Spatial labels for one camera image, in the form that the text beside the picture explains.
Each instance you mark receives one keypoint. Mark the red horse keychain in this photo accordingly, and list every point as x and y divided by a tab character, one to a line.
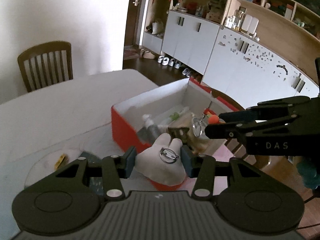
199	123

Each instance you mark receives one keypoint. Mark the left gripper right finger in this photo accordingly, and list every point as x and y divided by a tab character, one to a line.
201	167

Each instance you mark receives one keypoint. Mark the white wall cabinet unit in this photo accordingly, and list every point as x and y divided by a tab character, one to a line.
248	49

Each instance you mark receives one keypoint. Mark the yellow small charm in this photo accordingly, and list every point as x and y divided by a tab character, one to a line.
61	162

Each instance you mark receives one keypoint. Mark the red white cardboard box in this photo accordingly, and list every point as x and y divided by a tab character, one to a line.
160	103

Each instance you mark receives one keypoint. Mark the white green tube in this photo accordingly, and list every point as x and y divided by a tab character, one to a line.
174	116

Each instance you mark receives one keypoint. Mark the blue gloved right hand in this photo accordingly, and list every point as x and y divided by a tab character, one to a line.
309	174

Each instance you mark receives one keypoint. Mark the black snack packet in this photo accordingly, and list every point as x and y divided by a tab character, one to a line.
179	133

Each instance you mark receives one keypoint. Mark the white rabbit brooch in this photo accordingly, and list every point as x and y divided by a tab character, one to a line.
161	162

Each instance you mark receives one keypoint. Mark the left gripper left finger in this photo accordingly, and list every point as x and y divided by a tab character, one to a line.
114	168

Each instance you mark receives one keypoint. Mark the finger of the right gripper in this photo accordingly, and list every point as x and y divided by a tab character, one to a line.
239	116
232	130

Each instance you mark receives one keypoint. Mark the brown wooden chair far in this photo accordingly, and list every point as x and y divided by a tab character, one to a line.
46	64

